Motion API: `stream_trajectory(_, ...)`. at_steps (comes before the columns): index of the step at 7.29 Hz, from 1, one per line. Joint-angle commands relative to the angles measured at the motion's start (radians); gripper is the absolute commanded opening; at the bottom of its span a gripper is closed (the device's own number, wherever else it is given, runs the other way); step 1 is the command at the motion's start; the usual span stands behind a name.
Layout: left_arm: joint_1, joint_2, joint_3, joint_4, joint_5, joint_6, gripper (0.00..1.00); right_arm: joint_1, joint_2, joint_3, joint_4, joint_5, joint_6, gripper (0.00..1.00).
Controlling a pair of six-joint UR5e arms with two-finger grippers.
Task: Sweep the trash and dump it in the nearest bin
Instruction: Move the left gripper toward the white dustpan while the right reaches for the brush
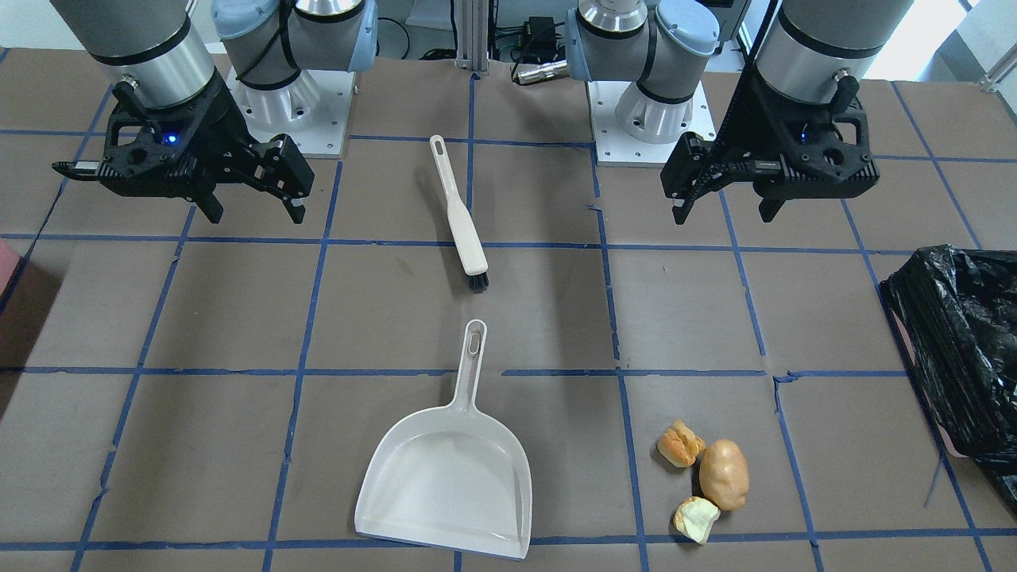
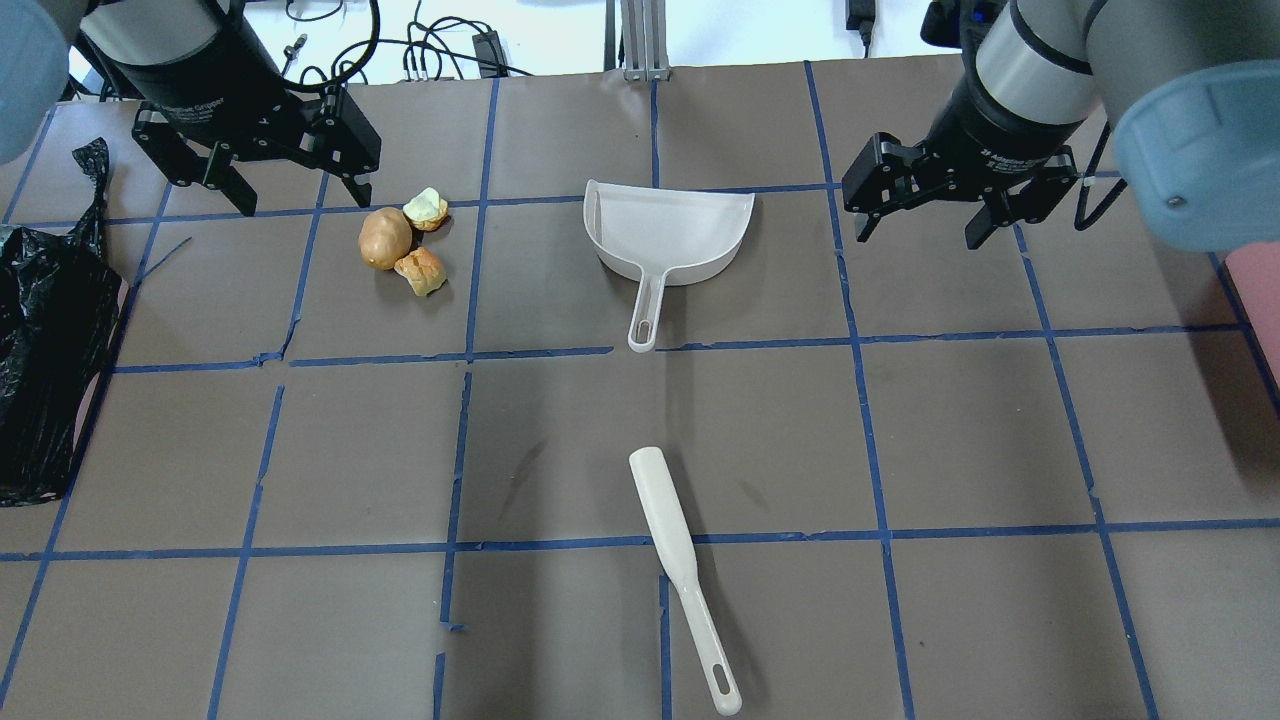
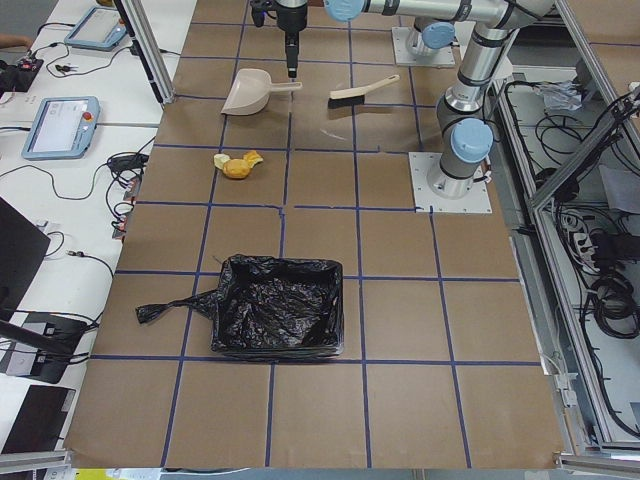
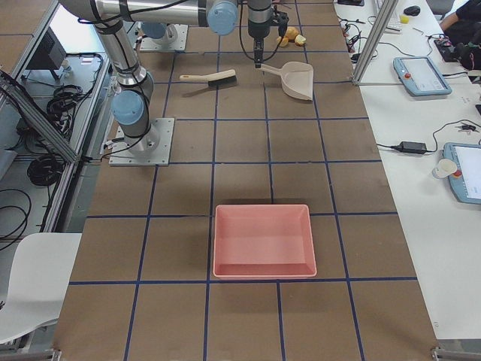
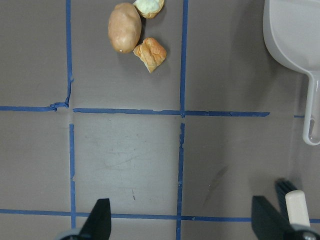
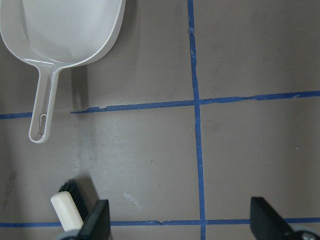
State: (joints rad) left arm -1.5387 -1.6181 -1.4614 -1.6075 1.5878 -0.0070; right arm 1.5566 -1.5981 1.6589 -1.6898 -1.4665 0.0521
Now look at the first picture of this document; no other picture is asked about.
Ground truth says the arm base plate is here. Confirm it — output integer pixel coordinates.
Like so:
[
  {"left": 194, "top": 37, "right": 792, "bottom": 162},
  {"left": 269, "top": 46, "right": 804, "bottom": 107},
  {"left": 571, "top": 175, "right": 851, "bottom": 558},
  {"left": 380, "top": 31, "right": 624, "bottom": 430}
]
[
  {"left": 587, "top": 81, "right": 717, "bottom": 168},
  {"left": 226, "top": 69, "right": 356, "bottom": 159}
]

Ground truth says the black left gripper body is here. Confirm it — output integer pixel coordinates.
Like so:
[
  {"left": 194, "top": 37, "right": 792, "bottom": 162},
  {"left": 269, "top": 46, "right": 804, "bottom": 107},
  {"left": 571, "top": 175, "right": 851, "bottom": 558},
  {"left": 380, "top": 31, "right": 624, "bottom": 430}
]
[{"left": 733, "top": 71, "right": 880, "bottom": 201}]

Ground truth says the black trash bag bin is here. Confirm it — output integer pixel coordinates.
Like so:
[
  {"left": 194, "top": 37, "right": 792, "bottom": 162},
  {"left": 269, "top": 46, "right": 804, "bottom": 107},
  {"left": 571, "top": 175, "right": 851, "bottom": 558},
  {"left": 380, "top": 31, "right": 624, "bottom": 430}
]
[{"left": 880, "top": 244, "right": 1016, "bottom": 510}]

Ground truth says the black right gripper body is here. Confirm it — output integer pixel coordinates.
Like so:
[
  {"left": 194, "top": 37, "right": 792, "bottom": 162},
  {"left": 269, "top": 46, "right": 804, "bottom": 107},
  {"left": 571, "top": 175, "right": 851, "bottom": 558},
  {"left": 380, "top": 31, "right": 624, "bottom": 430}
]
[{"left": 53, "top": 77, "right": 253, "bottom": 201}]

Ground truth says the aluminium frame post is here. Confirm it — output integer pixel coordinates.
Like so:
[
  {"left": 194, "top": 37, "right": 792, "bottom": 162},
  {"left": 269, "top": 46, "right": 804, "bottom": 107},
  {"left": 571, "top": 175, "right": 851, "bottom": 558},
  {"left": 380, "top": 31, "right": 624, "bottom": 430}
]
[{"left": 450, "top": 0, "right": 490, "bottom": 75}]

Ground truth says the bread roll piece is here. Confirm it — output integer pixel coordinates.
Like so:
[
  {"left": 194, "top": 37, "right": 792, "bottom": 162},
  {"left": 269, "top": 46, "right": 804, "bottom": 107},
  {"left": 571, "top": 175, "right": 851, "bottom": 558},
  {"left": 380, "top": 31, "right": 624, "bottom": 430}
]
[{"left": 656, "top": 419, "right": 707, "bottom": 468}]

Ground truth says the black power adapter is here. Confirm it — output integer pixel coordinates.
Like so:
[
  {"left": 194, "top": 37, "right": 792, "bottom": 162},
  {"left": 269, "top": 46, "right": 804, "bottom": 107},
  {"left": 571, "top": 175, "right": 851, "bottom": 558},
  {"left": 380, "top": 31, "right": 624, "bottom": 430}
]
[{"left": 520, "top": 16, "right": 557, "bottom": 53}]

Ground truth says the brown potato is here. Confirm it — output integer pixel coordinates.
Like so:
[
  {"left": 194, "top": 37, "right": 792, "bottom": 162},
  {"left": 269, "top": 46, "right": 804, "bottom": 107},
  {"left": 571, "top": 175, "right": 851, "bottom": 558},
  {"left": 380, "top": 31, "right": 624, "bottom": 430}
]
[{"left": 698, "top": 439, "right": 751, "bottom": 512}]

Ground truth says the pale bread chunk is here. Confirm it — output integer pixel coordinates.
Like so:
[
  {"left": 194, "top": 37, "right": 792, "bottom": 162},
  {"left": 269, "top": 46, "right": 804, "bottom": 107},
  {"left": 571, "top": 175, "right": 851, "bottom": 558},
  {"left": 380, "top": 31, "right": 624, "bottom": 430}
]
[{"left": 672, "top": 496, "right": 721, "bottom": 546}]

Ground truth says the white plastic dustpan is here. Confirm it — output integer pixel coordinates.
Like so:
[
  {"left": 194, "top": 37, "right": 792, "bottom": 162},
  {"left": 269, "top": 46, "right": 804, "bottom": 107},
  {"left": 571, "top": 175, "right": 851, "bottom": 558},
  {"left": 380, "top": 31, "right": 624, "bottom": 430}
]
[{"left": 354, "top": 319, "right": 533, "bottom": 561}]

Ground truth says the pink plastic tray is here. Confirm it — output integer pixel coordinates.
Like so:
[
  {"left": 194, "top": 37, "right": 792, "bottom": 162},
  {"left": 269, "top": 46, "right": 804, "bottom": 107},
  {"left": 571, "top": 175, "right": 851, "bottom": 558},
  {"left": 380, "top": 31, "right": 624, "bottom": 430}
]
[{"left": 0, "top": 238, "right": 22, "bottom": 300}]

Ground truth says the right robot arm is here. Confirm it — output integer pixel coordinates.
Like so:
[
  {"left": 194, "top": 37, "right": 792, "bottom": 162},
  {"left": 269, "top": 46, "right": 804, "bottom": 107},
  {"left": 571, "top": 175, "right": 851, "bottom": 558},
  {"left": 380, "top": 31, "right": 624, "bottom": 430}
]
[{"left": 53, "top": 1, "right": 377, "bottom": 224}]

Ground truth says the white hand brush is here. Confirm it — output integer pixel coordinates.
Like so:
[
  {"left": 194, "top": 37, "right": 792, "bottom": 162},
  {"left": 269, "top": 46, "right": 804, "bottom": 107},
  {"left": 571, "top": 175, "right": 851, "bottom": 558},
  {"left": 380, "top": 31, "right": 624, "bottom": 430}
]
[{"left": 429, "top": 134, "right": 488, "bottom": 293}]

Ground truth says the silver cylindrical connector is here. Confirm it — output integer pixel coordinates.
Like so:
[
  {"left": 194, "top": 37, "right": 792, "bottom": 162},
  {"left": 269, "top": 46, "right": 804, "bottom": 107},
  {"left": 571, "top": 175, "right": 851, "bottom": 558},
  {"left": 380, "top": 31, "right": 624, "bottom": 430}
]
[{"left": 512, "top": 60, "right": 570, "bottom": 85}]

